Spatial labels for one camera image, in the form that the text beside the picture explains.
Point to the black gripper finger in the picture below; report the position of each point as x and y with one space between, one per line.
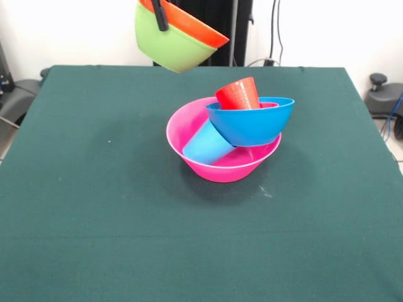
161 15

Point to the green bowl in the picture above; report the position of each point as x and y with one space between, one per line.
170 47

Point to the large orange bowl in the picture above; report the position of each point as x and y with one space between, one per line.
195 25

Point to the red cup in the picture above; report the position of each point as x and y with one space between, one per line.
239 96

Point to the blue cup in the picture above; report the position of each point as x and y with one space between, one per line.
204 148

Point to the small crimson bowl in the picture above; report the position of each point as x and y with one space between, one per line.
269 104

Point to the large blue bowl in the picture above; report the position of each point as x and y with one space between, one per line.
252 126

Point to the large pink bowl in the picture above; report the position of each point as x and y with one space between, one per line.
226 170

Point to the dark green tablecloth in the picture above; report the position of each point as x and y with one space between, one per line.
110 188

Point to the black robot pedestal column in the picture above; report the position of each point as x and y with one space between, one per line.
220 19

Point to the black pedestal leg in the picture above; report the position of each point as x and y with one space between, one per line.
19 94
382 100

